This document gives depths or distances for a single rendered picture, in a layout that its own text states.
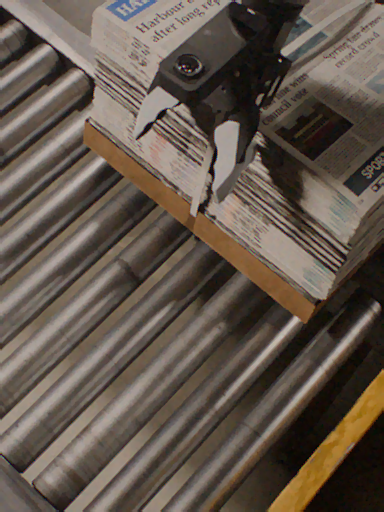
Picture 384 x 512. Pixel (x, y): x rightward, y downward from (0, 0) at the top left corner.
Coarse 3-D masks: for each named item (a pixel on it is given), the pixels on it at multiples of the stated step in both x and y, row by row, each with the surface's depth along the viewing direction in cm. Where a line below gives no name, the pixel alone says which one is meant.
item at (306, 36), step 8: (360, 0) 96; (368, 0) 97; (344, 8) 94; (352, 8) 94; (328, 16) 92; (336, 16) 92; (320, 24) 91; (328, 24) 91; (304, 32) 89; (312, 32) 90; (296, 40) 89; (304, 40) 89; (288, 48) 88; (296, 48) 88
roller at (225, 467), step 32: (352, 320) 101; (320, 352) 99; (352, 352) 101; (288, 384) 97; (320, 384) 98; (256, 416) 95; (288, 416) 96; (224, 448) 94; (256, 448) 94; (192, 480) 92; (224, 480) 92
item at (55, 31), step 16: (0, 0) 121; (16, 0) 121; (32, 0) 122; (16, 16) 120; (32, 16) 120; (48, 16) 120; (32, 32) 119; (48, 32) 119; (64, 32) 119; (80, 32) 119; (32, 48) 123; (64, 48) 118; (80, 48) 118; (64, 64) 119; (80, 64) 117; (96, 64) 117; (368, 272) 104; (352, 288) 105; (368, 288) 103; (336, 304) 111; (368, 336) 111
